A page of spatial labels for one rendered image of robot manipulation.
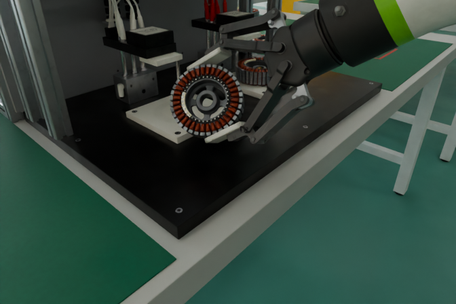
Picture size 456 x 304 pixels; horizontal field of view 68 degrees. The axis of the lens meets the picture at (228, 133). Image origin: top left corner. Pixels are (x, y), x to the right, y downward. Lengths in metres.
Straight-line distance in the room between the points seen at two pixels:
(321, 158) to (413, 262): 1.02
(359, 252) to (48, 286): 1.25
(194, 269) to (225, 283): 0.92
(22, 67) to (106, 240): 0.37
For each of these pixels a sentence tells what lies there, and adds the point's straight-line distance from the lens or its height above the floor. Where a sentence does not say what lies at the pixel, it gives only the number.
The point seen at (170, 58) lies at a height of 0.88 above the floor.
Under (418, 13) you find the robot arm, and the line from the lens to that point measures 0.40.
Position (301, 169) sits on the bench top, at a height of 0.75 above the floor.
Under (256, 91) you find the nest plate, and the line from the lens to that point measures 0.74.
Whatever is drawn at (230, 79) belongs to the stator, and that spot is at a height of 0.88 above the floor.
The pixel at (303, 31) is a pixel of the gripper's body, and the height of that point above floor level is 0.97.
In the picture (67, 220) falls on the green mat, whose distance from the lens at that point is 0.50.
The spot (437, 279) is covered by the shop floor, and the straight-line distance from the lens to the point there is 1.54.
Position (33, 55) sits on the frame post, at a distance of 0.59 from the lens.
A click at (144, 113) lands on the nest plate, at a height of 0.78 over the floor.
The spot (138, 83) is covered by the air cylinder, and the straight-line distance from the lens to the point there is 0.73.
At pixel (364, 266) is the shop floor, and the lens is 1.47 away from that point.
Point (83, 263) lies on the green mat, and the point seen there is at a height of 0.75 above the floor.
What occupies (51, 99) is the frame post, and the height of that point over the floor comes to 0.84.
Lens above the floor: 1.06
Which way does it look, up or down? 29 degrees down
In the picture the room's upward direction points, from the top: straight up
